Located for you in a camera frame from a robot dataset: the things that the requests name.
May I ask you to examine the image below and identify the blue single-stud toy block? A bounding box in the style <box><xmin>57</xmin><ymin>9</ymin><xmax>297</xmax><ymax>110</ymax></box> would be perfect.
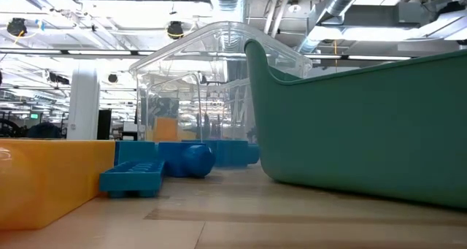
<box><xmin>158</xmin><ymin>141</ymin><xmax>217</xmax><ymax>180</ymax></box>

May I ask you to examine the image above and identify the big yellow toy block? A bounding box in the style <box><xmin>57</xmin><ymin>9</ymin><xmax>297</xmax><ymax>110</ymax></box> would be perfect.
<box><xmin>0</xmin><ymin>138</ymin><xmax>116</xmax><ymax>231</ymax></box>

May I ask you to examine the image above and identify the clear plastic storage bin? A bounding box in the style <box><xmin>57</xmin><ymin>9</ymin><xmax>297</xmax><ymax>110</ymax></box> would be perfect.
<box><xmin>128</xmin><ymin>20</ymin><xmax>314</xmax><ymax>168</ymax></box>

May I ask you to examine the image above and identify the round black ceiling device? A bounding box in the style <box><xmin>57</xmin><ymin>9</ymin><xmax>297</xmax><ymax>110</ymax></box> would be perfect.
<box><xmin>6</xmin><ymin>17</ymin><xmax>29</xmax><ymax>37</ymax></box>
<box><xmin>166</xmin><ymin>20</ymin><xmax>185</xmax><ymax>40</ymax></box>

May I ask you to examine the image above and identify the flat blue toy plate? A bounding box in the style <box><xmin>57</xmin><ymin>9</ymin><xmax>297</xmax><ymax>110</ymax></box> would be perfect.
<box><xmin>99</xmin><ymin>159</ymin><xmax>166</xmax><ymax>199</ymax></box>

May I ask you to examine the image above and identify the black tall cabinet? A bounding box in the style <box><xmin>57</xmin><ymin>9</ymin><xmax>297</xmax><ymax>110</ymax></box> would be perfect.
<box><xmin>96</xmin><ymin>109</ymin><xmax>113</xmax><ymax>140</ymax></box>

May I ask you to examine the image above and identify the green plastic bin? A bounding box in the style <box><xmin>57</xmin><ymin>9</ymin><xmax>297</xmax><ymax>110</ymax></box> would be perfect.
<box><xmin>244</xmin><ymin>38</ymin><xmax>467</xmax><ymax>210</ymax></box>

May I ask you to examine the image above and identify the ceiling strip light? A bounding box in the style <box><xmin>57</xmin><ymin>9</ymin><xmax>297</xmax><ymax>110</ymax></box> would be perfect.
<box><xmin>304</xmin><ymin>53</ymin><xmax>412</xmax><ymax>61</ymax></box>

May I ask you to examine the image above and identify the white square pillar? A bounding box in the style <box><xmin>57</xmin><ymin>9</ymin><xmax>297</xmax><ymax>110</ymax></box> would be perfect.
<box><xmin>66</xmin><ymin>66</ymin><xmax>101</xmax><ymax>140</ymax></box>

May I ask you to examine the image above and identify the dark background chair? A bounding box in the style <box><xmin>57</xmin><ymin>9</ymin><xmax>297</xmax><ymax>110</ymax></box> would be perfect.
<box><xmin>26</xmin><ymin>122</ymin><xmax>62</xmax><ymax>139</ymax></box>

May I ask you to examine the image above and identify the silver ribbed ventilation duct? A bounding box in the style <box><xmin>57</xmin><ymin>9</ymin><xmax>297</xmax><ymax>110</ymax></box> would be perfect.
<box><xmin>295</xmin><ymin>0</ymin><xmax>369</xmax><ymax>55</ymax></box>

